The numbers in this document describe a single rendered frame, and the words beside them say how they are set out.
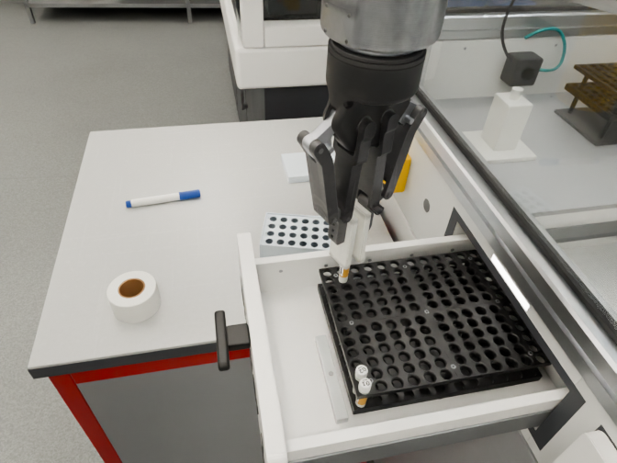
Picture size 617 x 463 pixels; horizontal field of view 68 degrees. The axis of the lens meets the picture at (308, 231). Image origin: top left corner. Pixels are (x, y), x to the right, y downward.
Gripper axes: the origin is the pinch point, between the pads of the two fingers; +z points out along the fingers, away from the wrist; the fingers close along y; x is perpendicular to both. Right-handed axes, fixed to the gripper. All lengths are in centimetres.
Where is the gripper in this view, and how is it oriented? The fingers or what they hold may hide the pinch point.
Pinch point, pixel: (349, 234)
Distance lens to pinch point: 48.6
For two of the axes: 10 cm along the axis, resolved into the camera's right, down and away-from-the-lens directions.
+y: -8.2, 3.6, -4.5
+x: 5.8, 5.7, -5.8
